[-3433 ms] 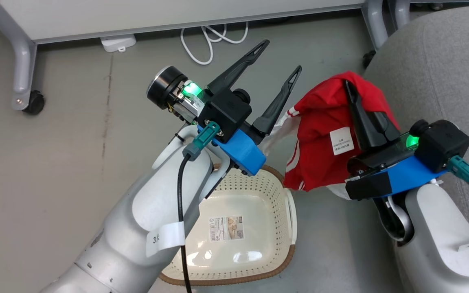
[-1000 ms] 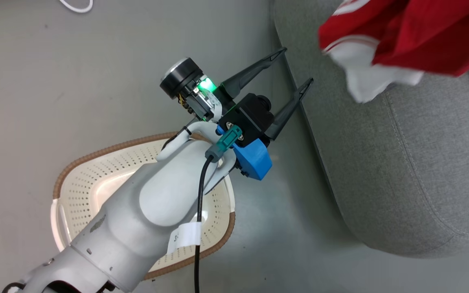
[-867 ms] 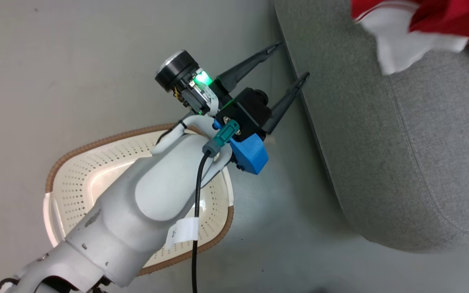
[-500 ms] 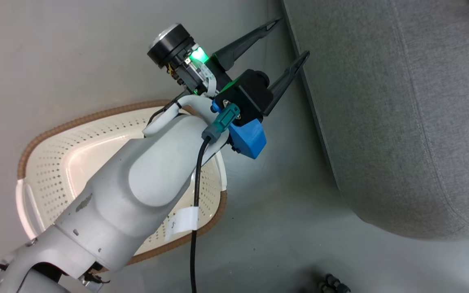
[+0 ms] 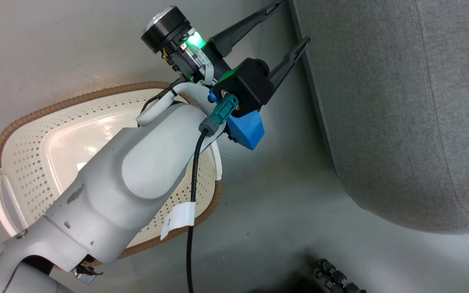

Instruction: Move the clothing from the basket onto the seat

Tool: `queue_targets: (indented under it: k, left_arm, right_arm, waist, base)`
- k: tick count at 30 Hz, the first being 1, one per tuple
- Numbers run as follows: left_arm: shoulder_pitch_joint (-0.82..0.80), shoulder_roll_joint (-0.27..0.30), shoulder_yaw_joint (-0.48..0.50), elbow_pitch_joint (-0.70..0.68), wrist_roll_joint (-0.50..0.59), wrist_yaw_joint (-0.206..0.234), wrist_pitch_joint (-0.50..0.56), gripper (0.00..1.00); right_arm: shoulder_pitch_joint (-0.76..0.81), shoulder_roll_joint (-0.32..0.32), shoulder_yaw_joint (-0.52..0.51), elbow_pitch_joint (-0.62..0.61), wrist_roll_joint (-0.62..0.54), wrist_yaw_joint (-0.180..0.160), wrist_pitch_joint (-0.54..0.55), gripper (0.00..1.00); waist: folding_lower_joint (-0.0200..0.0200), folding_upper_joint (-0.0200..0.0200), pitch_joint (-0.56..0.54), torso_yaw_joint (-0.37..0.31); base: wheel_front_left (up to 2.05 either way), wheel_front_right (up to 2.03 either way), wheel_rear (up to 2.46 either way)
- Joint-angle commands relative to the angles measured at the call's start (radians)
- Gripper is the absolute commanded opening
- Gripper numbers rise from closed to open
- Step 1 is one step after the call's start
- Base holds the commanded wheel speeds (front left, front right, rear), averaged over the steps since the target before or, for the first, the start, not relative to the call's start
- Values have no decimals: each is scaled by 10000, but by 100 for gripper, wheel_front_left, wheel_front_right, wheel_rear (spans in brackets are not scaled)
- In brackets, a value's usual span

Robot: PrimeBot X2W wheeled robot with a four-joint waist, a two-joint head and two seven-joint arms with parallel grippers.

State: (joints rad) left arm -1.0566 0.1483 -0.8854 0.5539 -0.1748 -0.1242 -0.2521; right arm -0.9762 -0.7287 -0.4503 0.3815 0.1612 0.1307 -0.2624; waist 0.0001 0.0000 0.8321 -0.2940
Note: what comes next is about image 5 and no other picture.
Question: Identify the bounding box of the black ribbed hose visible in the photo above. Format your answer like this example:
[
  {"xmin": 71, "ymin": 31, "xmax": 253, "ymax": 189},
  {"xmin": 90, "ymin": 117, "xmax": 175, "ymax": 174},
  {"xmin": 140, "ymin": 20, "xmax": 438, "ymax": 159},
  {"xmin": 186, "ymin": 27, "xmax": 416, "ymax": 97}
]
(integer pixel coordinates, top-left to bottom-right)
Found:
[{"xmin": 311, "ymin": 258, "xmax": 368, "ymax": 293}]

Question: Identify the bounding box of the white perforated laundry basket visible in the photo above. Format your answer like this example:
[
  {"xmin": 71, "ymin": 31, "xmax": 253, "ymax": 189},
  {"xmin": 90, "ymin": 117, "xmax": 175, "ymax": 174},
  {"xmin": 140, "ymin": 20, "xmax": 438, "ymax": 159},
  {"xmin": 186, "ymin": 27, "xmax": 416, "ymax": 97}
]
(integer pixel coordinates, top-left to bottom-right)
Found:
[{"xmin": 0, "ymin": 81, "xmax": 224, "ymax": 261}]

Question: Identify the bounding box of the white paper cable tag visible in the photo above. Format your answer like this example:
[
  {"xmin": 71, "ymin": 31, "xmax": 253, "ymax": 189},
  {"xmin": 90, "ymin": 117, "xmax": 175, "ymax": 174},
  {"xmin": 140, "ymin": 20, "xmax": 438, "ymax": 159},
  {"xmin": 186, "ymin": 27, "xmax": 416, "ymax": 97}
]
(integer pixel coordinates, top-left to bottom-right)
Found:
[{"xmin": 160, "ymin": 201, "xmax": 197, "ymax": 241}]

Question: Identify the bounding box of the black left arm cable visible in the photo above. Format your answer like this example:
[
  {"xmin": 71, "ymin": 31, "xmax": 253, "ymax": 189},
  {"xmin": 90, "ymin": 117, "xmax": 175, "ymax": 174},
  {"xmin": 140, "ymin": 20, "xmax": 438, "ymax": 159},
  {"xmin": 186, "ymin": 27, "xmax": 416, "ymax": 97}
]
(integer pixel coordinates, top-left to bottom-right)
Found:
[{"xmin": 186, "ymin": 94, "xmax": 240, "ymax": 293}]

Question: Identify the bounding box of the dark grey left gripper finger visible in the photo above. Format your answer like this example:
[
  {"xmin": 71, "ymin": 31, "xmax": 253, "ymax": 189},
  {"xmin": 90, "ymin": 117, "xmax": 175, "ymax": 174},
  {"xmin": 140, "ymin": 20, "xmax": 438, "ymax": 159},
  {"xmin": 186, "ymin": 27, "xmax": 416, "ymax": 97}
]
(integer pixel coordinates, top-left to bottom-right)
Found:
[
  {"xmin": 267, "ymin": 35, "xmax": 311, "ymax": 91},
  {"xmin": 212, "ymin": 0, "xmax": 287, "ymax": 58}
]

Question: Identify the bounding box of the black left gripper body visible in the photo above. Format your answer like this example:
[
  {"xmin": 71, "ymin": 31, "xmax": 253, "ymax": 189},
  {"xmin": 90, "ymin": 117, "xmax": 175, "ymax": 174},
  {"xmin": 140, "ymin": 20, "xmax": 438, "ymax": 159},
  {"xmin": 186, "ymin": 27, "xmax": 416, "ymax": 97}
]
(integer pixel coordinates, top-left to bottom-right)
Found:
[{"xmin": 140, "ymin": 6, "xmax": 277, "ymax": 119}]

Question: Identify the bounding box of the grey fabric sofa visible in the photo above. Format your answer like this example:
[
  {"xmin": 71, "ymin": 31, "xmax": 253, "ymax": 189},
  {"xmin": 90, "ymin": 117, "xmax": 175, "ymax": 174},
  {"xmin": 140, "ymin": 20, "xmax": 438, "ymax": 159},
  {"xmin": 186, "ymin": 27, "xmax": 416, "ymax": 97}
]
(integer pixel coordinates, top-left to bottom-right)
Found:
[{"xmin": 289, "ymin": 0, "xmax": 469, "ymax": 234}]

